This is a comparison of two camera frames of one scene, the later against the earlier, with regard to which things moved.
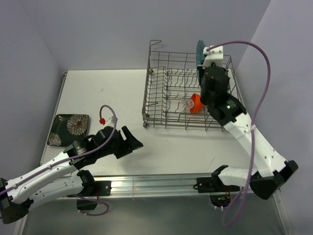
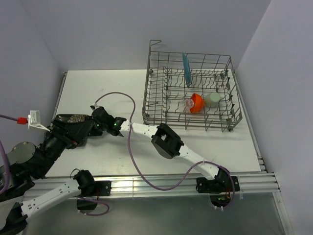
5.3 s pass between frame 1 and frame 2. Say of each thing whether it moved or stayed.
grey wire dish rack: stayed
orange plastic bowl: stayed
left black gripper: moved
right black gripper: moved
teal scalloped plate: moved
